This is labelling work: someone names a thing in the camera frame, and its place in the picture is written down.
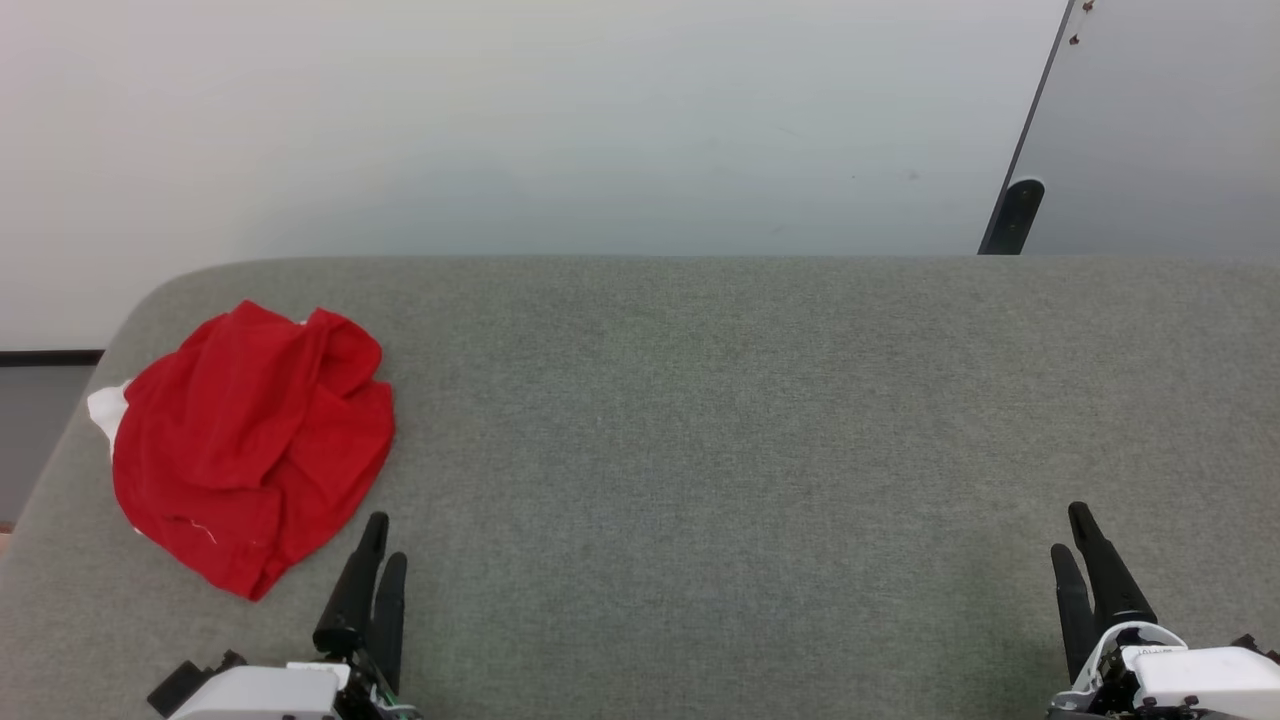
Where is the grey fabric sofa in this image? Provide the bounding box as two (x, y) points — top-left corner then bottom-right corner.
(0, 255), (1280, 720)

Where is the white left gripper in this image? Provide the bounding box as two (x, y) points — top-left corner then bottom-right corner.
(170, 512), (422, 720)

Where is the grey panel with dark edge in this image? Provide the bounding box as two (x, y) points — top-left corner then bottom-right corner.
(977, 0), (1280, 259)

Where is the red and white basketball jersey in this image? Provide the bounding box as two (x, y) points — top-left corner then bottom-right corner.
(87, 300), (397, 602)

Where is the black rounded post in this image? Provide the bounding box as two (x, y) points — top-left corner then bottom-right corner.
(984, 178), (1046, 256)

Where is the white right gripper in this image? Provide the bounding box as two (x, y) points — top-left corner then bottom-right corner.
(1045, 501), (1280, 720)

